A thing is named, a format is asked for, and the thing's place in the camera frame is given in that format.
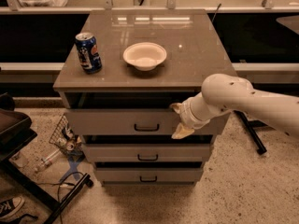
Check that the grey bottom drawer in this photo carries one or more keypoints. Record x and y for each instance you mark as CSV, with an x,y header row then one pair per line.
x,y
189,175

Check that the blue pepsi can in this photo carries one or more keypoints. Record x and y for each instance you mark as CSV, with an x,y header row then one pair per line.
x,y
88,54

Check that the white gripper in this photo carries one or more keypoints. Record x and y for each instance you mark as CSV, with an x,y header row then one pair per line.
x,y
186,116

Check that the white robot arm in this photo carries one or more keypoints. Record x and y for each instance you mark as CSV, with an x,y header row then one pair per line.
x,y
221,94

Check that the clear plastic bottle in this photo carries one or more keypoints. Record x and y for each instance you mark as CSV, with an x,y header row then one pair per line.
x,y
48,161

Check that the black stand base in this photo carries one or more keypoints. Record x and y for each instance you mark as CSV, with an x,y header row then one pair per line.
x,y
250,126

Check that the white paper bowl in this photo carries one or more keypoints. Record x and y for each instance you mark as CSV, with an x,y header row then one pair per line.
x,y
145,56

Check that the grey middle drawer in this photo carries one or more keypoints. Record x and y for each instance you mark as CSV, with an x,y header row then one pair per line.
x,y
147,152

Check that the grey drawer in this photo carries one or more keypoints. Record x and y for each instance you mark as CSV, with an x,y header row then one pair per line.
x,y
122,121
147,152
189,175

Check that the grey drawer cabinet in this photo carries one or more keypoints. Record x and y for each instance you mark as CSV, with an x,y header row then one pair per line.
x,y
194,52

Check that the grey top drawer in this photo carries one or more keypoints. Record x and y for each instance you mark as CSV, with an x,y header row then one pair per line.
x,y
122,121

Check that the black sneaker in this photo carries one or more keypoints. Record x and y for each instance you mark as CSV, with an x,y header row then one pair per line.
x,y
10,207

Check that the wire mesh basket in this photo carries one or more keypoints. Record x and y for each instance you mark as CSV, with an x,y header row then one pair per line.
x,y
64,138

